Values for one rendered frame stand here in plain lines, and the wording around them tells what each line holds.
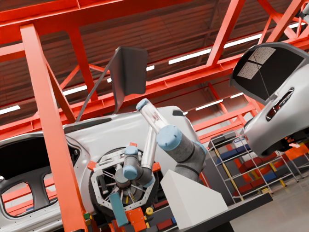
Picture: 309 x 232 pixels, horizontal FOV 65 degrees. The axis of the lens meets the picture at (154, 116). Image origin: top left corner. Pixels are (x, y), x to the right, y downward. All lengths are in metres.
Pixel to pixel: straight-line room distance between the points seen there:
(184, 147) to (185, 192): 0.25
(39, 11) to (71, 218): 2.53
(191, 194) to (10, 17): 3.07
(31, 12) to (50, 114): 1.53
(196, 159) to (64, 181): 1.26
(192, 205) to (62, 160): 1.40
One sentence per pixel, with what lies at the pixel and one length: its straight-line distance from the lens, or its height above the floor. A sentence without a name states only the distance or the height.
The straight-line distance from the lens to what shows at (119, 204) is 2.12.
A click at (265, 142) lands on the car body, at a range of 4.33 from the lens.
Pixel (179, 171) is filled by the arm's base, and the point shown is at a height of 0.58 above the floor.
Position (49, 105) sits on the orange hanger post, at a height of 1.78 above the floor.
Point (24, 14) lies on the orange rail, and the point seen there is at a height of 3.20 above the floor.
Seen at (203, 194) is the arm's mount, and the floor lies 0.41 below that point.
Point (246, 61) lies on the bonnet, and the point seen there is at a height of 2.35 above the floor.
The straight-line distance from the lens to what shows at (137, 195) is 2.81.
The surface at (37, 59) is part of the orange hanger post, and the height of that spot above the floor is 2.40.
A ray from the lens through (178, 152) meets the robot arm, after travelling 1.37.
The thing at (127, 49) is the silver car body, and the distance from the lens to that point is 3.99.
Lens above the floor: 0.35
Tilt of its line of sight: 24 degrees up
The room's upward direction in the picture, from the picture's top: 24 degrees counter-clockwise
